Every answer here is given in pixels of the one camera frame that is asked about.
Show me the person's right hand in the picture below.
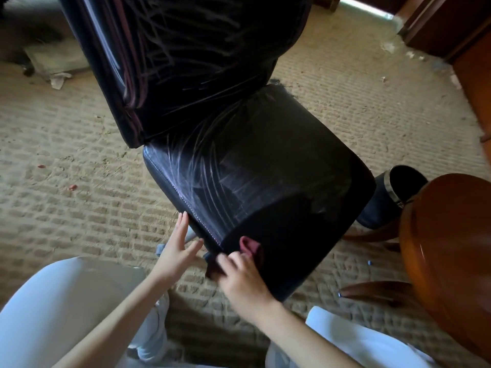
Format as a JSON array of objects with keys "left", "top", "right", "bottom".
[{"left": 216, "top": 251, "right": 276, "bottom": 325}]

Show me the person's left hand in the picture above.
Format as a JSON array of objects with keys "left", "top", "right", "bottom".
[{"left": 153, "top": 211, "right": 205, "bottom": 290}]

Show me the dark red cloth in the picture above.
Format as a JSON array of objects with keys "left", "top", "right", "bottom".
[{"left": 205, "top": 236, "right": 265, "bottom": 281}]

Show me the person's left forearm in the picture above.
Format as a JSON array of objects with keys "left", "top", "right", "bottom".
[{"left": 53, "top": 270, "right": 175, "bottom": 368}]

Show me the person's right forearm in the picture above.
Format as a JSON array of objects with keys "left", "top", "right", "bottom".
[{"left": 254, "top": 299, "right": 363, "bottom": 368}]

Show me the black leather chair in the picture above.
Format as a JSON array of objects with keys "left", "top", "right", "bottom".
[{"left": 57, "top": 0, "right": 377, "bottom": 302}]

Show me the person's left leg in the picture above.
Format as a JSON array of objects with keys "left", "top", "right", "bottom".
[{"left": 0, "top": 257, "right": 170, "bottom": 368}]

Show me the person's leg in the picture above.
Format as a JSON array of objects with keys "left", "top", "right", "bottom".
[
  {"left": 0, "top": 257, "right": 170, "bottom": 368},
  {"left": 265, "top": 306, "right": 438, "bottom": 368}
]

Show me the black bin with metal rim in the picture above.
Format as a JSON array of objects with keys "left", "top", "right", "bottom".
[{"left": 357, "top": 165, "right": 429, "bottom": 230}]

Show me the person's right leg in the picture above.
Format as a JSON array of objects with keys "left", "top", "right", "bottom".
[{"left": 265, "top": 306, "right": 438, "bottom": 368}]

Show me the round wooden table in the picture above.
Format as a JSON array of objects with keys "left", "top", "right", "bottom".
[{"left": 339, "top": 173, "right": 491, "bottom": 362}]

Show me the dark wooden cabinet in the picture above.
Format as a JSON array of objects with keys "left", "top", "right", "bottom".
[{"left": 397, "top": 0, "right": 491, "bottom": 161}]

